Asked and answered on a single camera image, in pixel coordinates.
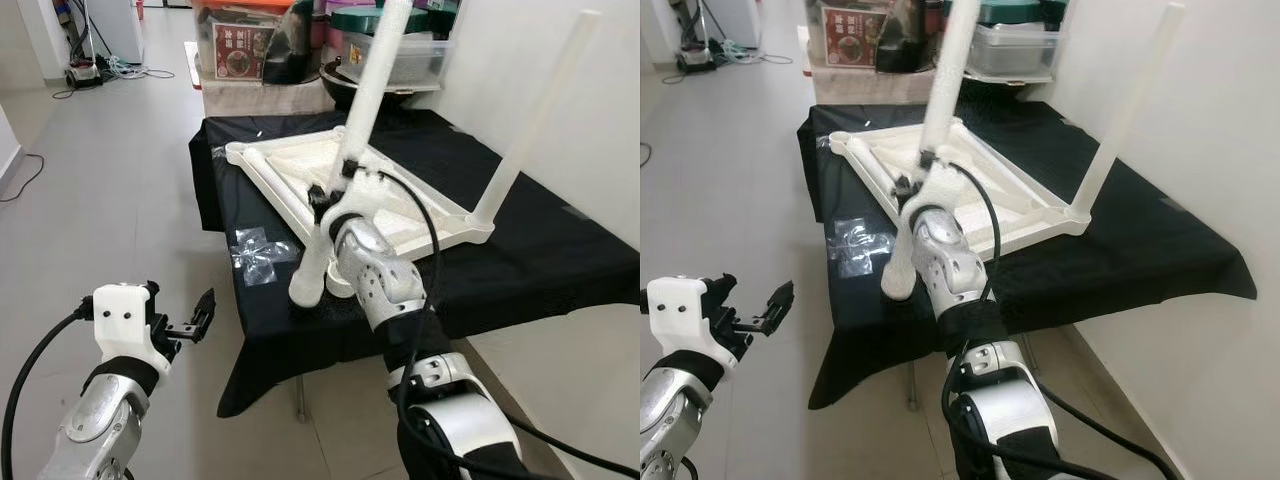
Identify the white plastic table leg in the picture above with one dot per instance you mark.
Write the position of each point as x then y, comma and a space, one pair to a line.
540, 110
950, 80
375, 90
1130, 110

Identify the white plastic table top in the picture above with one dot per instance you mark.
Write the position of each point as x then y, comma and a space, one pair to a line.
868, 165
262, 172

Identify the crumpled clear tape patch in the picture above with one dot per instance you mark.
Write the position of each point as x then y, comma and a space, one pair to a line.
858, 245
258, 255

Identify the black wok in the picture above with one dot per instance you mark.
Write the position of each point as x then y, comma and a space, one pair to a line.
340, 92
1000, 90

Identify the black bag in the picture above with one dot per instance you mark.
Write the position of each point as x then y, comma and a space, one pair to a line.
905, 38
292, 45

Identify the clear plastic storage box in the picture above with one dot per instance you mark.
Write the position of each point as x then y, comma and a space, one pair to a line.
420, 60
1015, 52

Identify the red printed carton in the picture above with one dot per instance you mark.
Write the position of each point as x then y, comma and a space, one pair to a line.
852, 38
245, 52

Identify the green pot lid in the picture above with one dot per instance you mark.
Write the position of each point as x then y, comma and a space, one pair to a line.
345, 20
1015, 12

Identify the black tablecloth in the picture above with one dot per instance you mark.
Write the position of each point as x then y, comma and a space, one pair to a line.
520, 270
1120, 270

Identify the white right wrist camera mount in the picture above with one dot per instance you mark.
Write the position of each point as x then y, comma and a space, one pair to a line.
370, 200
940, 195

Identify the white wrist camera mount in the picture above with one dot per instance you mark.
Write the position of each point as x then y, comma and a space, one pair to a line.
125, 315
370, 200
940, 195
680, 310

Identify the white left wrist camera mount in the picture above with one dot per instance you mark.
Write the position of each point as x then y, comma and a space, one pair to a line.
125, 315
680, 310

